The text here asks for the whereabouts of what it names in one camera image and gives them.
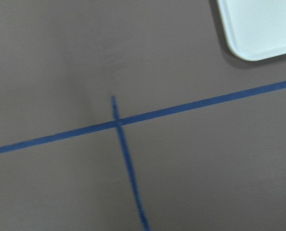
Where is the cream bear tray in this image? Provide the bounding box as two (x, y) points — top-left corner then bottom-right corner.
(217, 0), (286, 61)

